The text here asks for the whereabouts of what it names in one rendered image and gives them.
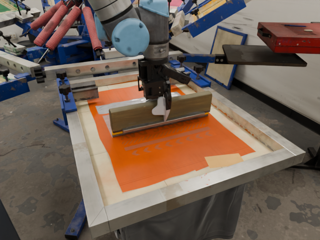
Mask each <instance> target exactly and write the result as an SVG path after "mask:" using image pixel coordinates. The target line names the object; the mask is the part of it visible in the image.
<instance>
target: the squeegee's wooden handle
mask: <svg viewBox="0 0 320 240"><path fill-rule="evenodd" d="M211 101H212V93H211V92H210V91H209V90H208V91H202V92H197V93H192V94H187V95H181V96H176V97H172V101H171V109H170V112H169V115H168V117H167V119H170V118H174V117H179V116H183V115H188V114H192V113H197V112H201V111H204V112H205V113H207V112H210V108H211ZM157 104H158V100H154V101H148V102H143V103H138V104H133V105H128V106H122V107H117V108H112V109H109V116H110V126H111V130H112V132H113V133H116V132H120V131H122V129H123V128H128V127H132V126H137V125H141V124H146V123H150V122H155V121H159V120H164V118H163V115H153V114H152V109H153V108H155V107H156V106H157Z"/></svg>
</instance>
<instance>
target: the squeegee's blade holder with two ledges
mask: <svg viewBox="0 0 320 240"><path fill-rule="evenodd" d="M204 115H205V112H204V111H201V112H197V113H192V114H188V115H183V116H179V117H174V118H170V119H167V120H166V121H164V120H159V121H155V122H150V123H146V124H141V125H137V126H132V127H128V128H123V129H122V132H123V133H127V132H131V131H136V130H141V129H146V128H150V127H155V126H159V125H163V124H168V123H172V122H177V121H181V120H186V119H191V118H195V117H199V116H204Z"/></svg>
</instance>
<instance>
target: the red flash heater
mask: <svg viewBox="0 0 320 240"><path fill-rule="evenodd" d="M284 25H300V26H307V27H296V26H284ZM261 27H262V28H263V29H262V32H263V33H268V34H270V35H271V38H269V37H263V36H261V34H259V33H258V32H257V36H258V37H259V38H260V39H261V40H262V41H263V42H264V43H265V44H266V45H267V46H268V47H269V48H270V49H271V50H272V51H273V52H274V53H302V54H320V23H287V22H259V23H258V27H257V30H258V29H260V28H261ZM304 30H312V32H307V31H304Z"/></svg>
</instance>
